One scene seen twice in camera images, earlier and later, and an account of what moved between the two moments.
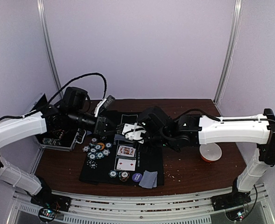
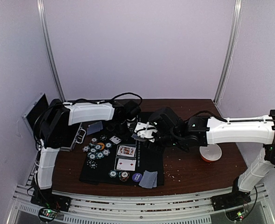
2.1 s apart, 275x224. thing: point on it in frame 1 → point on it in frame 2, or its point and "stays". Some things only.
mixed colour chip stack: (123, 175) stays
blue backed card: (148, 178) stays
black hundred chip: (92, 164) stays
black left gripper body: (74, 116) → (121, 129)
